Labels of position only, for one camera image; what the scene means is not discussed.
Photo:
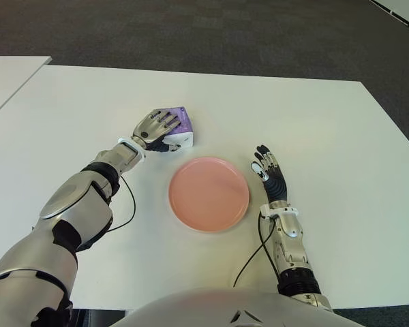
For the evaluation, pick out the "pink plate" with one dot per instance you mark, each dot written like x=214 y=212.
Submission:
x=208 y=194

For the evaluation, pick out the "silver robot torso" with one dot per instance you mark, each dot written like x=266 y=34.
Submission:
x=208 y=310

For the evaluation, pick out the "white baseboard panel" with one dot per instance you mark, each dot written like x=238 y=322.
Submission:
x=405 y=12

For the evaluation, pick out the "white neighbouring table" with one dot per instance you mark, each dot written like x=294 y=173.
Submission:
x=7 y=78

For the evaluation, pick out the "purple tissue pack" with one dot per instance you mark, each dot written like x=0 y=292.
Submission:
x=185 y=134

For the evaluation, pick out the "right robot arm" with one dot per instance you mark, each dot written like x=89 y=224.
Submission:
x=293 y=248

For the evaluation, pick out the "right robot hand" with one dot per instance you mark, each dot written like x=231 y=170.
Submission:
x=276 y=187

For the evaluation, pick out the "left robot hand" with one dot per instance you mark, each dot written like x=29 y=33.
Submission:
x=150 y=127

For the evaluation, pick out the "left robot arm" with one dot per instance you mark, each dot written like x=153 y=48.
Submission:
x=75 y=204

